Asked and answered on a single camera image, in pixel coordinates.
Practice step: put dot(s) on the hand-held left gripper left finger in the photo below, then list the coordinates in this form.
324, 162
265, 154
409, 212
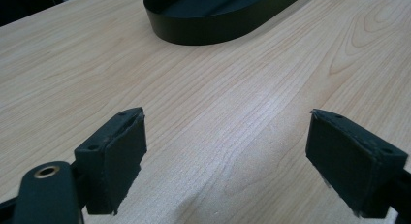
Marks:
110, 162

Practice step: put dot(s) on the black oval tray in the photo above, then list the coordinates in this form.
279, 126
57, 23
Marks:
211, 15

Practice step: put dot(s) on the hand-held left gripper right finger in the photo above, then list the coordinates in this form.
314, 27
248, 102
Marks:
349, 159

